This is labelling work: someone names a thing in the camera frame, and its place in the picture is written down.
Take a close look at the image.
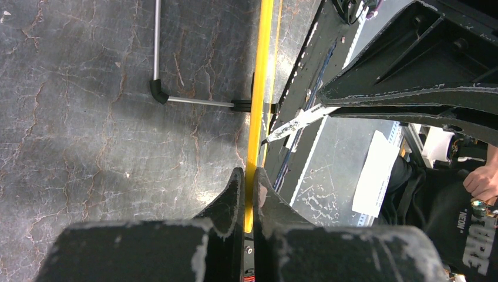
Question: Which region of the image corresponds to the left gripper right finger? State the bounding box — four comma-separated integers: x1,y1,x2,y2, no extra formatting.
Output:
253,168,447,281

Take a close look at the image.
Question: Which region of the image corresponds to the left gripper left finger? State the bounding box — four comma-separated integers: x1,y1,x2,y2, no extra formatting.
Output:
36,167,245,281

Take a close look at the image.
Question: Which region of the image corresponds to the yellow framed whiteboard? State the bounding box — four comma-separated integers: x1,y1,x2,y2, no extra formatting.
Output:
149,0,285,234

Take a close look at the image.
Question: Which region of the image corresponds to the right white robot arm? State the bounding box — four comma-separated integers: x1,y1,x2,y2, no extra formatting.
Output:
318,1,497,145

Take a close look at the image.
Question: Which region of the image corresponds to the person's hand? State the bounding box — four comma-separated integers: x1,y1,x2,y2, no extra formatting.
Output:
463,164,497,205

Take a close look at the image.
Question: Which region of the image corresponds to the white paper sheet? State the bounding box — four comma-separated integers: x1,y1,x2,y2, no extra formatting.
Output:
352,130,399,217

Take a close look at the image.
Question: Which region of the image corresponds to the person in black shirt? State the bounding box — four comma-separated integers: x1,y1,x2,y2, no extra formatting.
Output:
376,145,497,281

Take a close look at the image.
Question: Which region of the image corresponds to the grey slotted cable duct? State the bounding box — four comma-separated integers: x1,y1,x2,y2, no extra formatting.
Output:
388,122,402,144

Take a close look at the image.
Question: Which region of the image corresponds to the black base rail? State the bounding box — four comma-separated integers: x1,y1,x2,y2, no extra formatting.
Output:
265,1,369,193

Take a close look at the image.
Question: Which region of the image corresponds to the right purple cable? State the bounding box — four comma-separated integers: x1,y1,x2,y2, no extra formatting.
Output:
364,0,384,20

